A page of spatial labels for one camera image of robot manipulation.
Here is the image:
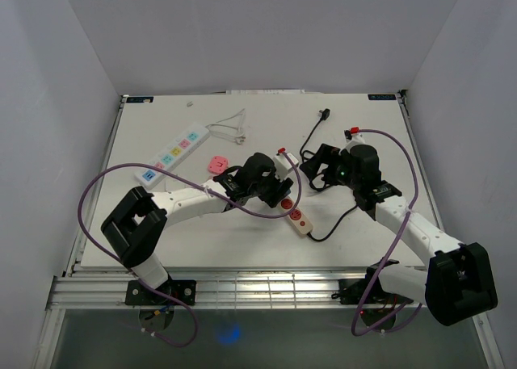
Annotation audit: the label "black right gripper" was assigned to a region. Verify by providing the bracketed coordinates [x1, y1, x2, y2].
[299, 144, 360, 191]

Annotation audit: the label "beige red power strip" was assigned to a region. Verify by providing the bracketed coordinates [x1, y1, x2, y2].
[279, 198, 313, 237]

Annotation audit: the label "pink plug adapter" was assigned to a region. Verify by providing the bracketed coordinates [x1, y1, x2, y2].
[208, 155, 229, 175]

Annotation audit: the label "white multicolour power strip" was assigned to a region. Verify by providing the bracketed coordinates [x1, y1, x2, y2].
[134, 123, 210, 190]

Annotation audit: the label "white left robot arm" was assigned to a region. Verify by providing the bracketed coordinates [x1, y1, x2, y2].
[101, 152, 299, 304]

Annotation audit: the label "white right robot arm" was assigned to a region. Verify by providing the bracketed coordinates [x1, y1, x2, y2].
[300, 144, 498, 326]

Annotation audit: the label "papers at back edge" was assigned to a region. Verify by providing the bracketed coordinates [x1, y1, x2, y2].
[223, 89, 321, 95]

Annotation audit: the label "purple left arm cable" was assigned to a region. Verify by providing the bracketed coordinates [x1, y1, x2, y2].
[77, 150, 303, 348]

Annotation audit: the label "white power cord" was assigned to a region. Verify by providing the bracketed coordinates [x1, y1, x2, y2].
[204, 107, 248, 147]

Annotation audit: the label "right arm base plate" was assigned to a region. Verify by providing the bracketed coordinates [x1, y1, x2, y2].
[331, 278, 414, 304]

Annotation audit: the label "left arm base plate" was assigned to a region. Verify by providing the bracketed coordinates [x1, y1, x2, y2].
[124, 279, 197, 306]

